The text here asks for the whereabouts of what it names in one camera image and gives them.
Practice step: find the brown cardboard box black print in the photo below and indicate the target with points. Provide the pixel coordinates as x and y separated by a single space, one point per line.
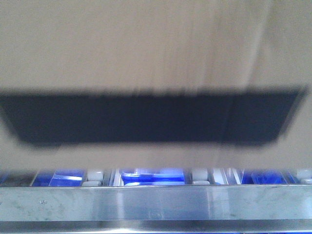
128 47

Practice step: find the blue plastic bin middle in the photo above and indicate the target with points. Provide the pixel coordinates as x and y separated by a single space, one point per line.
152 176

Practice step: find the blue plastic bin right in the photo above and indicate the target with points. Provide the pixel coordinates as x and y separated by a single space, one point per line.
267 177

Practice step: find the blue plastic storage bin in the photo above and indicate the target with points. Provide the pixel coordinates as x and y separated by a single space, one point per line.
59 178

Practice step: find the stainless steel shelf rail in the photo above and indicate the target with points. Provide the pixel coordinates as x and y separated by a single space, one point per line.
193 209

